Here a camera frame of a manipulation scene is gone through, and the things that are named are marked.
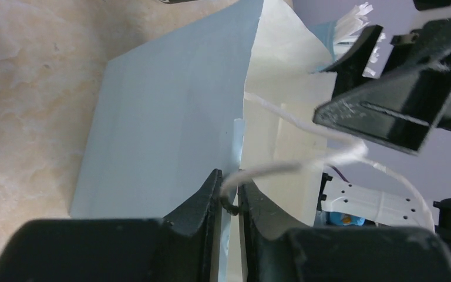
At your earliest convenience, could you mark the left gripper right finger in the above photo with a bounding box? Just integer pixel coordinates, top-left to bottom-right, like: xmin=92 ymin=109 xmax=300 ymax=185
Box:
xmin=238 ymin=182 xmax=451 ymax=282

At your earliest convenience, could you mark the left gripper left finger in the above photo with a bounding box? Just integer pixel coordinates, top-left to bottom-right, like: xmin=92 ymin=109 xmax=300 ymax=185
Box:
xmin=0 ymin=169 xmax=223 ymax=281

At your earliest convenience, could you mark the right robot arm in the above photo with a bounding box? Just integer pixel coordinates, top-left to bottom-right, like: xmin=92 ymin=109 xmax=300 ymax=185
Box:
xmin=312 ymin=1 xmax=451 ymax=251

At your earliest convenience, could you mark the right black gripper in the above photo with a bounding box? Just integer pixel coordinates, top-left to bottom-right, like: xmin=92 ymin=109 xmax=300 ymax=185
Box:
xmin=313 ymin=7 xmax=451 ymax=155

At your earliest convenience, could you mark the blue straw holder cup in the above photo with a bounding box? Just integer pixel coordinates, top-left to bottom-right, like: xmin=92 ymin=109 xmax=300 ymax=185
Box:
xmin=308 ymin=21 xmax=337 ymax=72

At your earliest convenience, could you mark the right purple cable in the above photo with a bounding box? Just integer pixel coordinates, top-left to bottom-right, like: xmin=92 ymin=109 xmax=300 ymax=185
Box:
xmin=328 ymin=165 xmax=351 ymax=184

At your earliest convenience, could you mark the pale blue paper bag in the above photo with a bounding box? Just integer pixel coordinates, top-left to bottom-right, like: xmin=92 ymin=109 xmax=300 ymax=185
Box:
xmin=69 ymin=0 xmax=436 ymax=282

